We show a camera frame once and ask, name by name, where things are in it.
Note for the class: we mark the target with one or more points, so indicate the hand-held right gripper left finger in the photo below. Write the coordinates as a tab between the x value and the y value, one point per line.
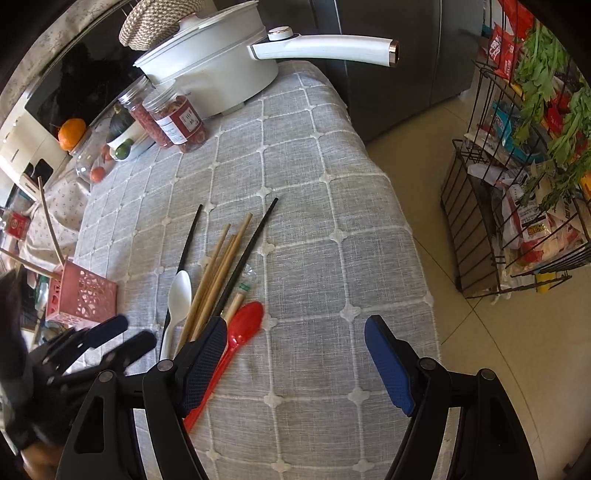
205	364

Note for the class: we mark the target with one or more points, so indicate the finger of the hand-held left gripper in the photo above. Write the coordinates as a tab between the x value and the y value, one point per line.
108	327
134	348

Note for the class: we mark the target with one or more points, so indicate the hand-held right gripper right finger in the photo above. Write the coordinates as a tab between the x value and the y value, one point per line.
388	364

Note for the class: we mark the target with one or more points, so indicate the pink perforated utensil holder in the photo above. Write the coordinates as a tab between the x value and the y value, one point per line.
78	295

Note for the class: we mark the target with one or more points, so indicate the red plastic spoon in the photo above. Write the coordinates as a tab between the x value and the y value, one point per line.
244	321

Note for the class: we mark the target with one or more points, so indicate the disposable chopsticks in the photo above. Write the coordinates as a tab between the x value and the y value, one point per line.
235	302

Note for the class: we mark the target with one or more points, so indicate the white plastic spoon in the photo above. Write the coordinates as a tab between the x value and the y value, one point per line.
180	293

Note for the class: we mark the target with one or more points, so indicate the black chopstick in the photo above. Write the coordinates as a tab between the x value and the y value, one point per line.
254	244
189	244

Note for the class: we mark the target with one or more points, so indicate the red tin can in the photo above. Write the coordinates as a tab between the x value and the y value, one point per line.
16	225

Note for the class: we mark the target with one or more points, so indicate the small red tomato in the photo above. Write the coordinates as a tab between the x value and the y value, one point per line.
107	153
97	174

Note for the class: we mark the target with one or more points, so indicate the clear glass jar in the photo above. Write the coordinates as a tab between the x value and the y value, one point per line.
90	159

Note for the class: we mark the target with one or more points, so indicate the green lime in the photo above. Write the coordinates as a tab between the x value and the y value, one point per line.
123	151

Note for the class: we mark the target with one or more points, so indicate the white bowl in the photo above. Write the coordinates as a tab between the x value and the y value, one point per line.
136	134

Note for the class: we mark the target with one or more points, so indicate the orange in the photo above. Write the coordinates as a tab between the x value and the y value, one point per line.
72	134

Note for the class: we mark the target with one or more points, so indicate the green squash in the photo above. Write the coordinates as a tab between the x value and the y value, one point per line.
119	122

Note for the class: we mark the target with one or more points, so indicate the clear jar of red berries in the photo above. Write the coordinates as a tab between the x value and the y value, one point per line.
138	113

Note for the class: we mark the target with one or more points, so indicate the labelled jar of red berries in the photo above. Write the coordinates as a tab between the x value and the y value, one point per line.
180	122

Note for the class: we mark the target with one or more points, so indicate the black microwave oven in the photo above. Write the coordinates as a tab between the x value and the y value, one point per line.
78	87

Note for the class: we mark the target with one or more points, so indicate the dark grey refrigerator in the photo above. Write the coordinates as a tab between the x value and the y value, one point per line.
392	101

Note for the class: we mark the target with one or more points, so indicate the white electric pot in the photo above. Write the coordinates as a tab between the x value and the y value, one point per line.
217	60

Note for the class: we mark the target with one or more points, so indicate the floral microwave cover cloth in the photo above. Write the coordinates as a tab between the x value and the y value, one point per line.
64	27

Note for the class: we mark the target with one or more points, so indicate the green leafy vegetables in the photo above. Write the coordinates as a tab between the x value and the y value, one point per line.
540	69

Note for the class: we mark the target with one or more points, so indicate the pile of snack packets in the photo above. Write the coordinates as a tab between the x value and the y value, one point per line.
503	50

